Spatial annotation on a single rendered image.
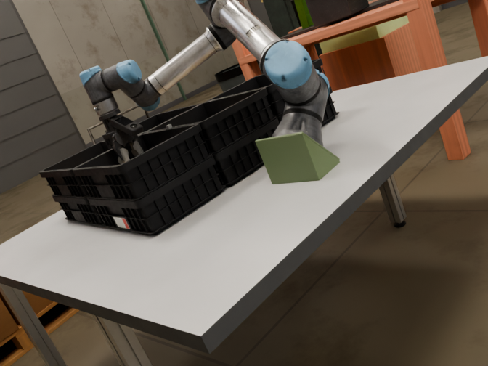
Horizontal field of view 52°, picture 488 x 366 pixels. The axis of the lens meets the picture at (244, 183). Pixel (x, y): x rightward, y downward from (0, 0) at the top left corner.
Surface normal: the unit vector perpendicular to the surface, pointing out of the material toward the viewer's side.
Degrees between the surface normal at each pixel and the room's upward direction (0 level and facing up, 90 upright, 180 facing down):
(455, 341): 0
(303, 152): 90
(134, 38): 90
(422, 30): 90
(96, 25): 90
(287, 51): 52
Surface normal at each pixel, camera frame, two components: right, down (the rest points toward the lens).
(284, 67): -0.32, -0.28
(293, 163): -0.62, 0.46
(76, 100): 0.67, -0.04
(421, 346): -0.37, -0.88
